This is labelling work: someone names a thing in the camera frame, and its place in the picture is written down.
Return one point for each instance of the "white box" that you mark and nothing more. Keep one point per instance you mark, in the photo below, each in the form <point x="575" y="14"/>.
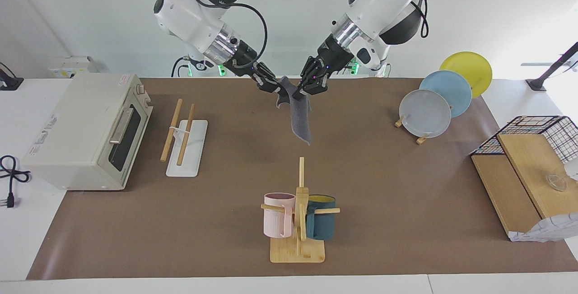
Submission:
<point x="72" y="68"/>

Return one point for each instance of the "black clamp mount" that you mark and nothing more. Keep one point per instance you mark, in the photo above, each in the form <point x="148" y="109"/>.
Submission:
<point x="9" y="81"/>

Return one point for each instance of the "beige toaster oven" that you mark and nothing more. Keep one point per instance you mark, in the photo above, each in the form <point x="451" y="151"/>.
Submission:
<point x="76" y="127"/>

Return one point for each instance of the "wooden plate rack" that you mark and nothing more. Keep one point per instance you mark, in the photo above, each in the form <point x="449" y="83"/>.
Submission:
<point x="422" y="140"/>

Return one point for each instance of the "dark teal mug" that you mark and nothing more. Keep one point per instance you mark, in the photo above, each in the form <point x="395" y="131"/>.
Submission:
<point x="323" y="226"/>

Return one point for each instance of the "purple and grey towel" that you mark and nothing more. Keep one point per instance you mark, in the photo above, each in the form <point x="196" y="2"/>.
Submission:
<point x="301" y="120"/>

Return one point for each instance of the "wooden mug tree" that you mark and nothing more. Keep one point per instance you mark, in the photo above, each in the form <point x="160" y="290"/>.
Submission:
<point x="298" y="251"/>

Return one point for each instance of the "grey plate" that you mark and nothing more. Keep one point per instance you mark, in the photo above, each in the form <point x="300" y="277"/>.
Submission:
<point x="424" y="113"/>

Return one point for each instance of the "yellow plate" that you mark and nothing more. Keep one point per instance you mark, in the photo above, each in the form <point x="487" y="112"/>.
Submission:
<point x="474" y="66"/>

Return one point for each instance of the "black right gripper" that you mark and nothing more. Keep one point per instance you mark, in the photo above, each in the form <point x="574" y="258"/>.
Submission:
<point x="259" y="73"/>

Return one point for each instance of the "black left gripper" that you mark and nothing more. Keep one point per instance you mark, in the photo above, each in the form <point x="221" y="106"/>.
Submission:
<point x="318" y="70"/>

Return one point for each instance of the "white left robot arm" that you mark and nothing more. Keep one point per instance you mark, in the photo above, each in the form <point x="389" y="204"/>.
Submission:
<point x="384" y="0"/>

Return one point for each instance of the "pink mug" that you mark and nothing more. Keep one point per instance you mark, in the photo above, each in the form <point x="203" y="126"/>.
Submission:
<point x="273" y="221"/>

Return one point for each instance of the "light blue plate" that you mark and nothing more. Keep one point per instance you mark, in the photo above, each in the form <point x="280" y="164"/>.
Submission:
<point x="456" y="90"/>

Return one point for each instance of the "white towel rack wooden bars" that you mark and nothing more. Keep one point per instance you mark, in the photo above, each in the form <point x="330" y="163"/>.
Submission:
<point x="185" y="163"/>

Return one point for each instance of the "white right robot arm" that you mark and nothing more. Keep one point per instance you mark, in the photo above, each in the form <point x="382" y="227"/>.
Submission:
<point x="189" y="14"/>

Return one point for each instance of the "clear glass piece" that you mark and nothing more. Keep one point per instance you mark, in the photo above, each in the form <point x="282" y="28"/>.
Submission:
<point x="556" y="182"/>

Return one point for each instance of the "brown table mat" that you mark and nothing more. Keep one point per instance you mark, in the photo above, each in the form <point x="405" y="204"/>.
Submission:
<point x="384" y="194"/>

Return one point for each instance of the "black camera stand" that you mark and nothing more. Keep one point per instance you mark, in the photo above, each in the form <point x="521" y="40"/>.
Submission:
<point x="553" y="66"/>

